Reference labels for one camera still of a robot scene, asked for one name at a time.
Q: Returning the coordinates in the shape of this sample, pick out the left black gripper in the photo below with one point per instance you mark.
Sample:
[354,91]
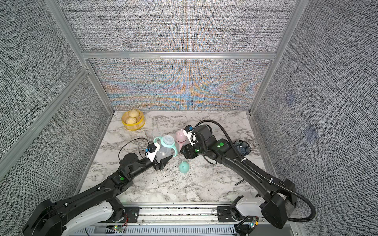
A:
[162,164]

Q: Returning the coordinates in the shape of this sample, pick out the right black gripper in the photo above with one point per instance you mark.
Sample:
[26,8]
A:
[189,153]

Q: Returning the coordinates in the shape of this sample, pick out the mint bottle cap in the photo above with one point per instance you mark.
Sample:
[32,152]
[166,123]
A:
[184,167]

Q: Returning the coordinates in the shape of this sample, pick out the pink bottle cap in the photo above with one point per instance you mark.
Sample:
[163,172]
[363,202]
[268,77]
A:
[180,136]

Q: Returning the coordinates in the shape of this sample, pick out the clear bottle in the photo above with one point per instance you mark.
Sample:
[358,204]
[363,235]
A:
[167,147]

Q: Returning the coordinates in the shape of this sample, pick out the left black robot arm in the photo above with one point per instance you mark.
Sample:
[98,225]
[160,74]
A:
[45,221]

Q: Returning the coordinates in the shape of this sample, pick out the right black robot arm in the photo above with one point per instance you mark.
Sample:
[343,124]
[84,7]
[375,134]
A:
[279,196]

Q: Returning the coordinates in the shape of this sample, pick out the yellow steamer basket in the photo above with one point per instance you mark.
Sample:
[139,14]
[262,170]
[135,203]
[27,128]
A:
[132,127]

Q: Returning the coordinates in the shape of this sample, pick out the lower beige bun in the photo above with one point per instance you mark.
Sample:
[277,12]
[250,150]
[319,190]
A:
[131,120]

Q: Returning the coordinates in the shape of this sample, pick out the beige bun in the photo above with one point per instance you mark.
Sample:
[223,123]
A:
[131,120]
[133,113]

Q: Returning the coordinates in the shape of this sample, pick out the dark blue flower dish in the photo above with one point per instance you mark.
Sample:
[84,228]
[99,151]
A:
[243,147]

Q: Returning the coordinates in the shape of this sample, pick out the upper beige bun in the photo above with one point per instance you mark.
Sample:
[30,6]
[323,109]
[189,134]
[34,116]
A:
[133,113]

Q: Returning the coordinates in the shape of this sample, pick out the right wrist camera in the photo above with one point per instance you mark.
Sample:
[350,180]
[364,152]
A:
[188,132]

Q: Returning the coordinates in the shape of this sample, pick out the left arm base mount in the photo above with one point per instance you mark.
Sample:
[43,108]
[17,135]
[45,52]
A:
[129,214]

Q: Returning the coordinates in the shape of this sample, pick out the aluminium front rail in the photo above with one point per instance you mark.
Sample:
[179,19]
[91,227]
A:
[160,213]

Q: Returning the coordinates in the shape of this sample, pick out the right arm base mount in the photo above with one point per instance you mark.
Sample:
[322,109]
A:
[228,214]

